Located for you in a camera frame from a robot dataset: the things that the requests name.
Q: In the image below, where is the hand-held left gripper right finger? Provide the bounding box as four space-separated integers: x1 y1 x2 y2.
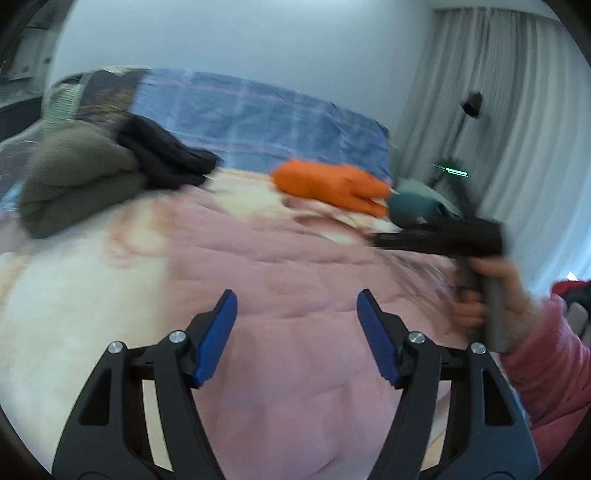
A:
356 289 541 480

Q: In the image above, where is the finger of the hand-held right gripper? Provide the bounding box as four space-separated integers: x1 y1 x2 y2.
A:
370 231 435 253

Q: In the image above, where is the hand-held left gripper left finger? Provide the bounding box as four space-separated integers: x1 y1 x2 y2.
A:
52 289 238 480

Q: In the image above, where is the pink quilted jacket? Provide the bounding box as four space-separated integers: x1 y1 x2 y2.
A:
106 185 467 480

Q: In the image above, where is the person's right forearm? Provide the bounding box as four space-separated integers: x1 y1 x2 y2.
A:
501 295 591 462

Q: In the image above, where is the person's right hand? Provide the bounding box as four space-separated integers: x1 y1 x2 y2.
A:
452 257 542 343

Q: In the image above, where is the teal garment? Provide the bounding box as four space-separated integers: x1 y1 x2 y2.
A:
388 191 446 230

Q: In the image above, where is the black tripod with green light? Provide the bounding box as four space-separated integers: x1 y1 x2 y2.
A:
431 159 472 220

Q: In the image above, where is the sage green pillow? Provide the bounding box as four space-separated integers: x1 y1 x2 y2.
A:
396 179 462 219

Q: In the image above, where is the orange puffer jacket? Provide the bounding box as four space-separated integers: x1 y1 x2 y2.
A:
271 159 393 217

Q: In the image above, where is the grey pleated curtain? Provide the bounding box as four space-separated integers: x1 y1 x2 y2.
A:
392 9 591 296

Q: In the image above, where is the red garment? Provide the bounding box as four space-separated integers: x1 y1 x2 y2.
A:
551 278 591 306

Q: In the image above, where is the black floor lamp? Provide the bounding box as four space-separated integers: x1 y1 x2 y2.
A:
441 91 484 174

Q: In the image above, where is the cream bed blanket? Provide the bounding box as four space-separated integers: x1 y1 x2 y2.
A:
0 166 462 476

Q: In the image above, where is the blue plaid quilt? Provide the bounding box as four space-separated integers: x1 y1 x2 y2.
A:
131 69 394 185

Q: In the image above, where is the black garment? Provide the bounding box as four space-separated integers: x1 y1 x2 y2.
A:
117 115 220 190

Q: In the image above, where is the grey-brown fleece garment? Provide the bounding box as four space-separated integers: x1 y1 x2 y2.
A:
18 129 148 239

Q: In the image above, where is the dark floral quilt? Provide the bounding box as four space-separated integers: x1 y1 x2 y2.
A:
0 68 151 217

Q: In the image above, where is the green striped pillow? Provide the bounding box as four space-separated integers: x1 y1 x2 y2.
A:
44 84 86 121

